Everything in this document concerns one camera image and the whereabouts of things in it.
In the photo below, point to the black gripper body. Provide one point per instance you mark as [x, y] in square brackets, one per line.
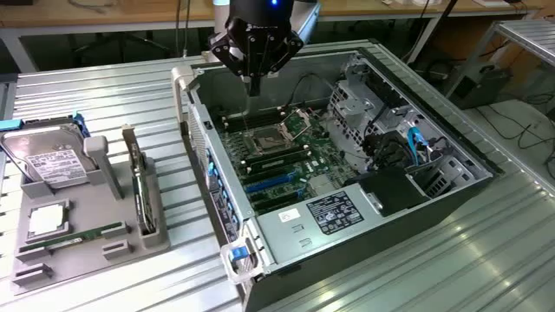
[260, 19]

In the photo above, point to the gpu card with metal bracket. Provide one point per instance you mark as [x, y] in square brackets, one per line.
[140, 182]

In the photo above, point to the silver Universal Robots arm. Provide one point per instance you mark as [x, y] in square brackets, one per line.
[220, 9]

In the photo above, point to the black RAM slot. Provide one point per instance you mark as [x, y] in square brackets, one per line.
[254, 119]

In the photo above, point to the metal socket cover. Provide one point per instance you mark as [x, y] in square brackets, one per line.
[296, 119]

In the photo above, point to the wooden desk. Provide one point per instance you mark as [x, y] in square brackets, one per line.
[129, 13]

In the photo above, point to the metal disk bay cage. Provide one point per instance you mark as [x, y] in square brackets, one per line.
[354, 123]

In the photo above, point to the CPU socket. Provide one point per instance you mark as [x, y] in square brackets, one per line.
[263, 140]

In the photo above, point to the black installed RAM stick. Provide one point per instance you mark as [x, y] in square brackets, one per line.
[278, 162]

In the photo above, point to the green motherboard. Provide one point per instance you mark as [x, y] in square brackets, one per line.
[312, 162]

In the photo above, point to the blue expansion slot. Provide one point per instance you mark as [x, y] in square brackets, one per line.
[268, 183]

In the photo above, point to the silver chipset heatsink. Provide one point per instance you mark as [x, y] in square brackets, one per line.
[324, 184]

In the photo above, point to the black box on floor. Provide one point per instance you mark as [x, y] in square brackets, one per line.
[480, 86]

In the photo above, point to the black plastic shroud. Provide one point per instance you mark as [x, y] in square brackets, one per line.
[390, 191]

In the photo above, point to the silver hard disk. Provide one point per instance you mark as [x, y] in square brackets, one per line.
[52, 159]

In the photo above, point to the metal slat rack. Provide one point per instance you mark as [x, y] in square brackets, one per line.
[520, 35]

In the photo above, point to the blue disk caddy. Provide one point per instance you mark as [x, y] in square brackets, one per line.
[12, 125]

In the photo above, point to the grey power supply unit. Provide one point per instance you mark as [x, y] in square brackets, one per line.
[320, 227]

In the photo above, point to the open black PC case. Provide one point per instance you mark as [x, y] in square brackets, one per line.
[434, 208]

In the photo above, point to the silver CPU chip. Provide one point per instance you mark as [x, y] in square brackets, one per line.
[48, 221]

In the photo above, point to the green RAM stick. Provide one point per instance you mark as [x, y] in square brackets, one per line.
[69, 240]

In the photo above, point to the grey plastic parts rack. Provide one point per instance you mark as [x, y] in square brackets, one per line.
[87, 260]

